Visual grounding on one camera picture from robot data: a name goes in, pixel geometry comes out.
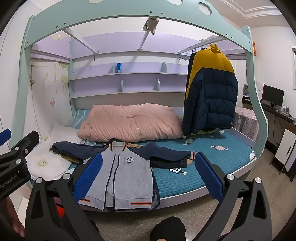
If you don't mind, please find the person's foot in black sock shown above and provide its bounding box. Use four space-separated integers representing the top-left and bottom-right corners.
149 217 186 241

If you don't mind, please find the black computer monitor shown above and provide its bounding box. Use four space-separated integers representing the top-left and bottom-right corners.
262 85 284 108

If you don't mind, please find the white clothes rail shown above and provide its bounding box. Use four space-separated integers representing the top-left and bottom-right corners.
174 35 229 61

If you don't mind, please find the white wardrobe door with butterflies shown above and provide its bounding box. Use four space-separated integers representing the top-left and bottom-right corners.
29 58 70 139

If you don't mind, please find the pink quilt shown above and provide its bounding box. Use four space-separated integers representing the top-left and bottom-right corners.
77 103 184 142

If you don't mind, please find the dark desk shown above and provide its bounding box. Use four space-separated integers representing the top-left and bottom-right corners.
242 94 296 127

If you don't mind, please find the grey and navy zip jacket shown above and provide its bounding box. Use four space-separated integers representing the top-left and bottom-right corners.
51 138 198 211

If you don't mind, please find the white pillow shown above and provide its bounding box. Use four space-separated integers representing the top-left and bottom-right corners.
25 123 81 181

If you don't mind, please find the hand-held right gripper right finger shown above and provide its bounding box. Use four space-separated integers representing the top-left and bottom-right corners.
194 152 273 241

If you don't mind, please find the purple wall shelf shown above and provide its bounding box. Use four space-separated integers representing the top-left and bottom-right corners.
69 61 192 99

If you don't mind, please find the white cabinet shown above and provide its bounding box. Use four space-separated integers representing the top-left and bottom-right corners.
269 123 296 182

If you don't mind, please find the mint green bunk bed frame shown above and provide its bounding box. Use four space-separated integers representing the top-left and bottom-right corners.
10 0 269 211

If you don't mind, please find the person's left hand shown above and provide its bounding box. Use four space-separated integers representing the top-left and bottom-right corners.
5 197 25 238

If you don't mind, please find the hanging plush toy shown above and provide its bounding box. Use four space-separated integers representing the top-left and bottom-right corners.
143 17 159 35

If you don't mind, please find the yellow and navy puffer jacket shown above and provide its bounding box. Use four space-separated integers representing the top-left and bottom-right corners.
182 44 239 137

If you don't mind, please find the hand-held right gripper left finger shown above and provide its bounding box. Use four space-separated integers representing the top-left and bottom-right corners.
24 152 104 241

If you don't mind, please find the blue striped pillow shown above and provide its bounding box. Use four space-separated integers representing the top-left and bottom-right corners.
67 109 92 129

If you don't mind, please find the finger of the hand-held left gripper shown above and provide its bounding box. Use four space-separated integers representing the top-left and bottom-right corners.
0 130 40 164
0 128 12 146

